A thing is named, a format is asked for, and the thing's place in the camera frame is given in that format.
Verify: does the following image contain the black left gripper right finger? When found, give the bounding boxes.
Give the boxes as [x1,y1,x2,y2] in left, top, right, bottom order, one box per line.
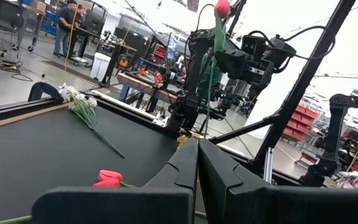
[198,139,358,224]

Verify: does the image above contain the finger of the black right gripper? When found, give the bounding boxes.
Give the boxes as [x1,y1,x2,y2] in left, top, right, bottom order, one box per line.
[214,49,246,80]

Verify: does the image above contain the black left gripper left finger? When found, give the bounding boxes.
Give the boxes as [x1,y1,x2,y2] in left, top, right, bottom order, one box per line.
[31,138,200,224]

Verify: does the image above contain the red tulip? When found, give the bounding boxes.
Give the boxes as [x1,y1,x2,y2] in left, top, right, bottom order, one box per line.
[197,0,231,140]
[92,169,136,189]

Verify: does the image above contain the yellow flower bunch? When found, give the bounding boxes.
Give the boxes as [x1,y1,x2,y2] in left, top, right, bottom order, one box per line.
[176,133,202,149]

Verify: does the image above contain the white flower bunch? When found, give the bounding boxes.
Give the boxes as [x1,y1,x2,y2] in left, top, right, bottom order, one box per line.
[57,82,126,159]

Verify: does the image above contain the monitor with blue screen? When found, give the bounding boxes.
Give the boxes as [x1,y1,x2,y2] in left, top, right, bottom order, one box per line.
[165,32,180,65]

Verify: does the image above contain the red storage bins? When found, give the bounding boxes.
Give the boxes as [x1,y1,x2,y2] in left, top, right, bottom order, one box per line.
[280,104,319,143]

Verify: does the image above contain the black table mat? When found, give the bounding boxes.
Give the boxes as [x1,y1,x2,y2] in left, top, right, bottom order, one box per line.
[0,104,198,223]

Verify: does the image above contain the wooden workbench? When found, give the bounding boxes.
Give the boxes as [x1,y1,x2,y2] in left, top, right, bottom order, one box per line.
[116,72,180,105]

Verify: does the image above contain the white bin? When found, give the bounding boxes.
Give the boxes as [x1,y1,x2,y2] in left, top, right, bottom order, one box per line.
[89,52,112,83]

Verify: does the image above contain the black table clamp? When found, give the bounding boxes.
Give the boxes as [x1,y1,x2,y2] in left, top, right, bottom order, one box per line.
[27,81,64,103]

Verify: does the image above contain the person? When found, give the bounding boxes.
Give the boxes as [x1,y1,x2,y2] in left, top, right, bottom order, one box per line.
[52,0,80,58]
[75,4,87,29]

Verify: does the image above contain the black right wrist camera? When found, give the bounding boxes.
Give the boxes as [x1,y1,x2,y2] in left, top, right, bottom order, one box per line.
[241,34,273,57]

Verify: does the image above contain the black diagonal frame strut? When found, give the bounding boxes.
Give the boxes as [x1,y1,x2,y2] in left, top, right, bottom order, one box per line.
[252,0,357,172]

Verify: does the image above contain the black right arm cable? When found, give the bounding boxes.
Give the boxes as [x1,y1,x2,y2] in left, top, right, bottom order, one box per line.
[247,25,337,62]

